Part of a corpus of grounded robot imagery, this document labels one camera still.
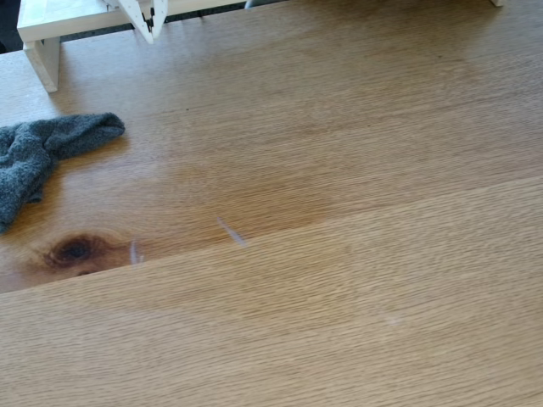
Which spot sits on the grey fuzzy sock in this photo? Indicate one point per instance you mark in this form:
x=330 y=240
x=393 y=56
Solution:
x=29 y=148

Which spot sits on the white wooden shelf riser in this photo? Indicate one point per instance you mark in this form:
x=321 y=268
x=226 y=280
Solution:
x=63 y=21

